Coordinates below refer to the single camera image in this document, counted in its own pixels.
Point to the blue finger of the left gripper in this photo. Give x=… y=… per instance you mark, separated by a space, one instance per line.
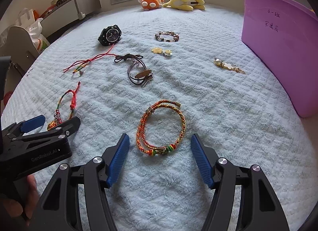
x=32 y=124
x=65 y=129

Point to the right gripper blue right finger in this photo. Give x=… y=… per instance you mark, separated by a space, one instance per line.
x=202 y=161

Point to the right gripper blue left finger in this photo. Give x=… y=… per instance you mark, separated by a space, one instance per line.
x=117 y=160

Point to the black wrist watch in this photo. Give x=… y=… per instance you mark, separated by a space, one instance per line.
x=110 y=35

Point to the yellow bear charm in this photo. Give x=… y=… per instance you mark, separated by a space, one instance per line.
x=163 y=52

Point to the person's left hand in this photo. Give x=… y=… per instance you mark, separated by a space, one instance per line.
x=11 y=209

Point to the beige chair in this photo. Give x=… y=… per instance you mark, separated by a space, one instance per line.
x=23 y=53

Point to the light blue quilted bedspread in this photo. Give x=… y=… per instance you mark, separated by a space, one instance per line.
x=247 y=118

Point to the gold crystal hair clip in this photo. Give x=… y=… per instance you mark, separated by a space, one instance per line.
x=228 y=66

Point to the white plastic bag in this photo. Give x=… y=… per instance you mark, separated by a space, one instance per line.
x=26 y=20

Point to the grey bedside cabinet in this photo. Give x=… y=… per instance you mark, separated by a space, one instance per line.
x=68 y=12

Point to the pink plastic tub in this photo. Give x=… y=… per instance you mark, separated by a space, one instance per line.
x=283 y=34

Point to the orange white plush toy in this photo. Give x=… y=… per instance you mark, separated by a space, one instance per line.
x=148 y=5

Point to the yellow plush dog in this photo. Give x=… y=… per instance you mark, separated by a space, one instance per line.
x=186 y=5

